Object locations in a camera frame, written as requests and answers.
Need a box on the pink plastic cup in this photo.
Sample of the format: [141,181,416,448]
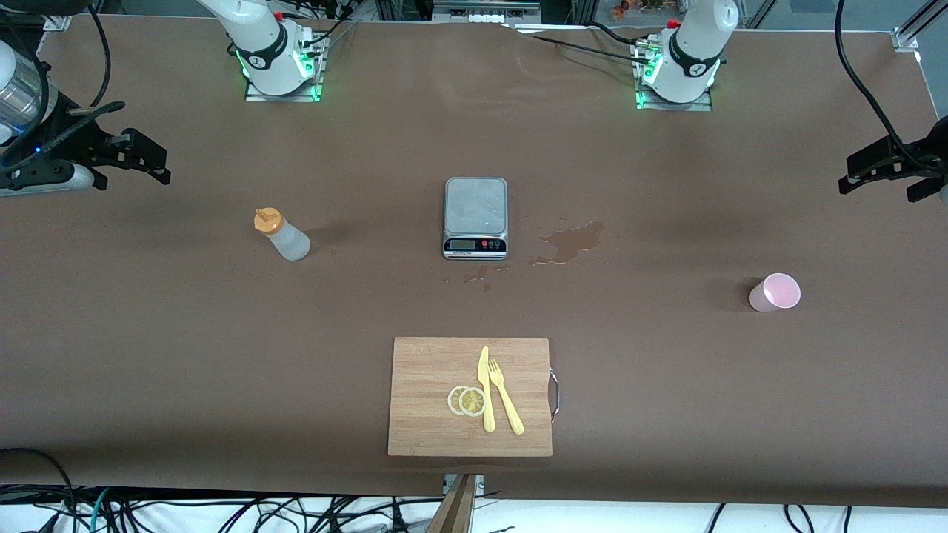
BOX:
[748,272,801,313]

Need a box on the translucent sauce bottle orange cap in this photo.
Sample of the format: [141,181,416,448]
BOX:
[254,207,312,261]

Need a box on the brown table cover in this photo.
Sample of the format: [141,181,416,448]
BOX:
[0,13,948,508]

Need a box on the large brown liquid spill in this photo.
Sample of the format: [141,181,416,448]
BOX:
[530,219,605,266]

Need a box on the silver digital kitchen scale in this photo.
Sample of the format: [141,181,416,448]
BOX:
[443,177,510,261]

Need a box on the small brown liquid spill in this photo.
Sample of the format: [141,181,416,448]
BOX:
[444,264,512,292]

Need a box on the wooden cutting board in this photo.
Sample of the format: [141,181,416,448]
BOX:
[387,337,560,457]

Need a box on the yellow plastic knife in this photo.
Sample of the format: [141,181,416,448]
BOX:
[478,346,495,433]

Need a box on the yellow plastic fork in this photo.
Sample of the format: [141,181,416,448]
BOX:
[488,358,525,436]

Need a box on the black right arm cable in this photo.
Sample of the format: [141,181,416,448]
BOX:
[70,0,127,119]

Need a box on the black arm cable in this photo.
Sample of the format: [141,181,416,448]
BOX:
[835,0,923,160]
[70,0,127,119]

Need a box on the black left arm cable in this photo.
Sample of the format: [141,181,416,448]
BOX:
[835,0,923,160]

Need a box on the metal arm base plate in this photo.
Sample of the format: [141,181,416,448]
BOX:
[244,33,324,103]
[635,41,713,112]

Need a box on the black looped floor cable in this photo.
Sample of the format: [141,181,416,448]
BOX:
[0,447,79,533]

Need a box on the black cable on table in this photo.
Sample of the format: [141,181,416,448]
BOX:
[511,21,652,64]

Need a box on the teal floor cable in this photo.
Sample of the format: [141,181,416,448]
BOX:
[87,487,112,533]

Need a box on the wooden post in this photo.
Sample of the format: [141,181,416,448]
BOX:
[426,474,476,533]

